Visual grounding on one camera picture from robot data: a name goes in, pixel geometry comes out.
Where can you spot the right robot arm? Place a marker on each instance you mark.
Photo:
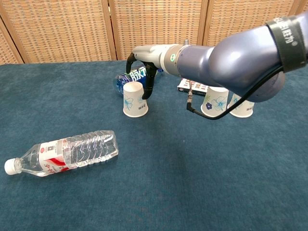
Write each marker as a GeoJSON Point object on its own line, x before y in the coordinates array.
{"type": "Point", "coordinates": [228, 65]}

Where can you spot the white paper cup blue flower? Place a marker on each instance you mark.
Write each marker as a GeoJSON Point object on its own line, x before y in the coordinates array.
{"type": "Point", "coordinates": [132, 103]}
{"type": "Point", "coordinates": [245, 109]}

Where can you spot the clear water bottle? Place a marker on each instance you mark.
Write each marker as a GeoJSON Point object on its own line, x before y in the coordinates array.
{"type": "Point", "coordinates": [72, 151]}

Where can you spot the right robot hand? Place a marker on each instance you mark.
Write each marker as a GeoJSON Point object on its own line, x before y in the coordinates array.
{"type": "Point", "coordinates": [149, 53]}

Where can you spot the blue drink bottle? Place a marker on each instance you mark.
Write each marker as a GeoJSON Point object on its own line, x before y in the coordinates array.
{"type": "Point", "coordinates": [134, 77]}

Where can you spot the bamboo screen panel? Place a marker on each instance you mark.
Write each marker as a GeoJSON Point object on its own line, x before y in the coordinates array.
{"type": "Point", "coordinates": [240, 16]}
{"type": "Point", "coordinates": [303, 4]}
{"type": "Point", "coordinates": [62, 29]}
{"type": "Point", "coordinates": [156, 24]}
{"type": "Point", "coordinates": [7, 45]}

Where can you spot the white patterned card box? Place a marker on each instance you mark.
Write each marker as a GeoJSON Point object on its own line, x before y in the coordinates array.
{"type": "Point", "coordinates": [184, 84]}

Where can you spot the white paper cup dark flower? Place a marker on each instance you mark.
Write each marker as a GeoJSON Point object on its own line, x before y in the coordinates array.
{"type": "Point", "coordinates": [214, 103]}

